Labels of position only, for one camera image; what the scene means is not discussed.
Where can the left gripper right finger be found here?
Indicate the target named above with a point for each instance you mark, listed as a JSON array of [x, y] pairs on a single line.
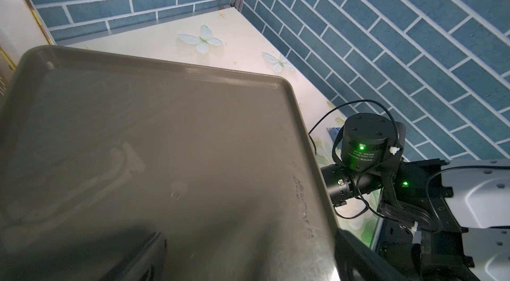
[[355, 261]]

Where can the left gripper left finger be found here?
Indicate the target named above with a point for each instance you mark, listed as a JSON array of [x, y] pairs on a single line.
[[146, 262]]

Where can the olive drawer cabinet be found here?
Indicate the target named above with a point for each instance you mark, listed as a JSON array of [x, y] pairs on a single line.
[[124, 168]]

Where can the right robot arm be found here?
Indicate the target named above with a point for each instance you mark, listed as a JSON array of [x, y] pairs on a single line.
[[442, 220]]

